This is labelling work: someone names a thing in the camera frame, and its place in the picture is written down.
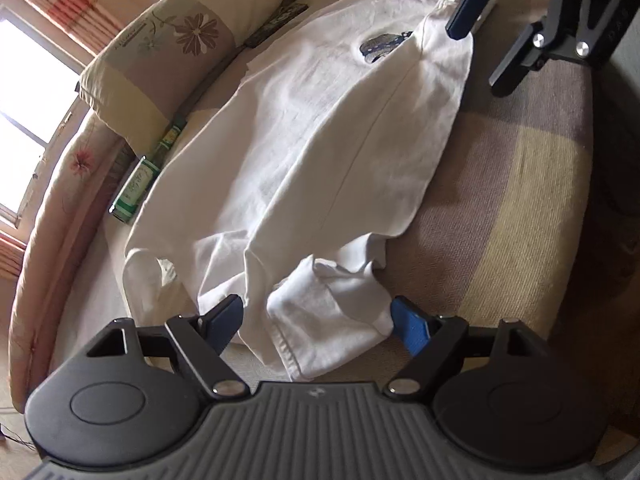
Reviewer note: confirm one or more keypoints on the floral pillow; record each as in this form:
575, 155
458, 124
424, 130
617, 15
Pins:
165, 45

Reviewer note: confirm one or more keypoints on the window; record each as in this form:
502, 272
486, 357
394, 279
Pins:
30, 95

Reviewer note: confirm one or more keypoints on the white printed t-shirt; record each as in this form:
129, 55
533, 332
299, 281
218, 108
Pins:
310, 135

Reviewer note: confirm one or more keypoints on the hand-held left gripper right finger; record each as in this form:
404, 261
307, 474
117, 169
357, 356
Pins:
410, 327

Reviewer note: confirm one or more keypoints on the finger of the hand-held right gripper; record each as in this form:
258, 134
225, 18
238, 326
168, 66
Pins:
467, 7
512, 67

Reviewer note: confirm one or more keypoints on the green glass bottle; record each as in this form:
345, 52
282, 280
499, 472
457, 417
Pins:
135, 185

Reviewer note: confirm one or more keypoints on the pink floral quilt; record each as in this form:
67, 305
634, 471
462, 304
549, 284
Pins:
60, 200

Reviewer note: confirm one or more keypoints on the phone with printed case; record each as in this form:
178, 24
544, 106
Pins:
275, 25

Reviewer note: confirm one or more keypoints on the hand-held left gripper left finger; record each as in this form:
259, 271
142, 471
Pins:
222, 317

